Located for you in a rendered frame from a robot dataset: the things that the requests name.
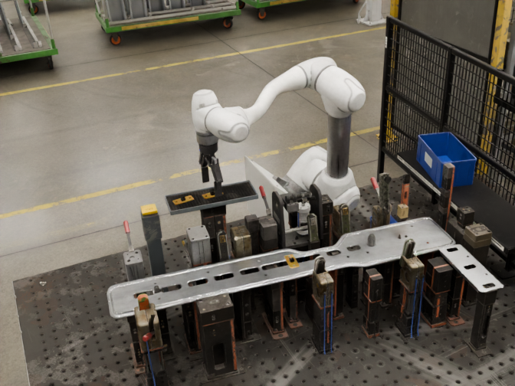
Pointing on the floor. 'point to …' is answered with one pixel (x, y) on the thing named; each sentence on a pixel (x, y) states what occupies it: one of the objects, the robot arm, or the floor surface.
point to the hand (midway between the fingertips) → (211, 186)
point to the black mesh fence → (504, 271)
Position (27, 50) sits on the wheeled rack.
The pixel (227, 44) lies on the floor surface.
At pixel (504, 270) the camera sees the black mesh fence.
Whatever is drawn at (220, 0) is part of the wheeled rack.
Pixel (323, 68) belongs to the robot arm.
